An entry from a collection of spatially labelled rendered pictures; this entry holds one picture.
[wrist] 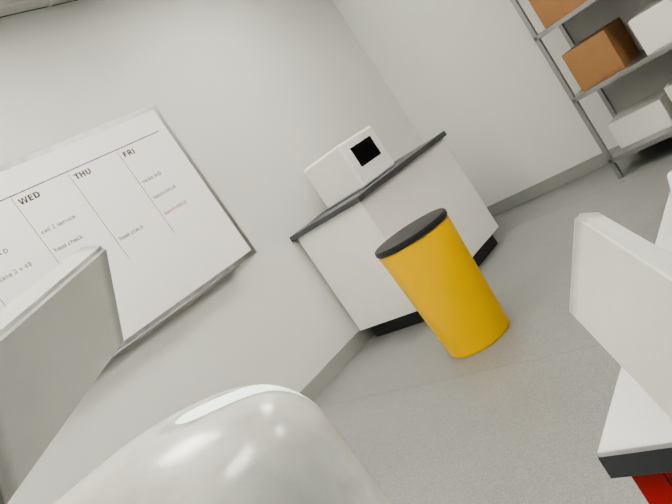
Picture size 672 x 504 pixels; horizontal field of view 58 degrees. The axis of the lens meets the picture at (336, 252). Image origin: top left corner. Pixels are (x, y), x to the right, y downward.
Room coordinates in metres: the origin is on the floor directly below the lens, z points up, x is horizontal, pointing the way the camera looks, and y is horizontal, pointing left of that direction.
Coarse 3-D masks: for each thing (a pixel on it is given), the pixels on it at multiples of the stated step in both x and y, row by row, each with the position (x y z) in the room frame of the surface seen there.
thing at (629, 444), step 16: (656, 240) 0.81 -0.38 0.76; (624, 384) 0.56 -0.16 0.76; (624, 400) 0.54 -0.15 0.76; (640, 400) 0.52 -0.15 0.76; (608, 416) 0.53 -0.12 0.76; (624, 416) 0.52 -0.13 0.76; (640, 416) 0.50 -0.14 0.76; (656, 416) 0.49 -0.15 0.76; (608, 432) 0.51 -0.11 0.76; (624, 432) 0.50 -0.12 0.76; (640, 432) 0.48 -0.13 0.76; (656, 432) 0.47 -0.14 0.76; (608, 448) 0.49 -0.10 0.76; (624, 448) 0.48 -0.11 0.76; (640, 448) 0.47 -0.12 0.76; (656, 448) 0.46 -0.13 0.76; (608, 464) 0.49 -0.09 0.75; (624, 464) 0.48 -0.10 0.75; (640, 464) 0.47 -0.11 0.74; (656, 464) 0.47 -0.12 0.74; (640, 480) 0.49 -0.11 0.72; (656, 480) 0.48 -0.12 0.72; (656, 496) 0.49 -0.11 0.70
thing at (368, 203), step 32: (320, 160) 4.01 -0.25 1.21; (352, 160) 3.89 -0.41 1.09; (384, 160) 4.07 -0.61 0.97; (416, 160) 4.05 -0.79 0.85; (448, 160) 4.26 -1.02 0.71; (320, 192) 4.13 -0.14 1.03; (352, 192) 3.95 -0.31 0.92; (384, 192) 3.73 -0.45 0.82; (416, 192) 3.92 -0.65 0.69; (448, 192) 4.12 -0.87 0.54; (320, 224) 3.82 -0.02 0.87; (352, 224) 3.69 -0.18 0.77; (384, 224) 3.62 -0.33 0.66; (480, 224) 4.20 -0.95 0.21; (320, 256) 3.99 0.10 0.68; (352, 256) 3.81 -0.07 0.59; (480, 256) 4.14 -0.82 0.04; (352, 288) 3.93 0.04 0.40; (384, 288) 3.75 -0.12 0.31; (384, 320) 3.87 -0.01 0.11; (416, 320) 3.76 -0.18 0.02
